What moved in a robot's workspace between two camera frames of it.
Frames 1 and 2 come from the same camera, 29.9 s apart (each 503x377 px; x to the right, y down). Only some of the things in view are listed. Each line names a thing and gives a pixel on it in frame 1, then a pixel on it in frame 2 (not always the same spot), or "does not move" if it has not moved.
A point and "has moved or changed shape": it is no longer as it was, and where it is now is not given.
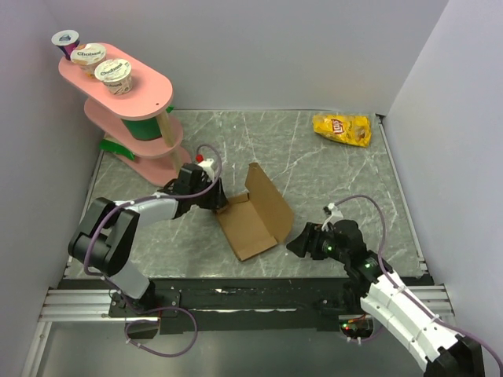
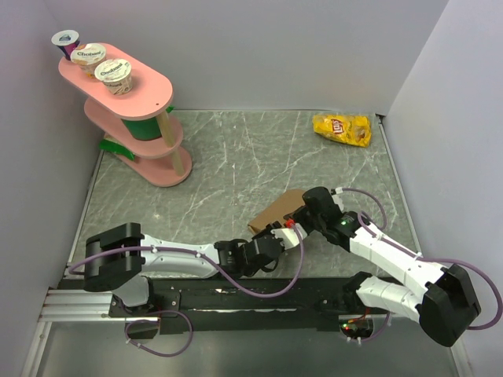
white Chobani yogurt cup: (117, 74) does not move
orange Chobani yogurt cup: (88, 56) does not move
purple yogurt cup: (67, 40) does not move
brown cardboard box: (257, 221) has moved or changed shape
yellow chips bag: (350, 129) does not move
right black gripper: (311, 232) to (297, 216)
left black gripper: (218, 199) to (267, 230)
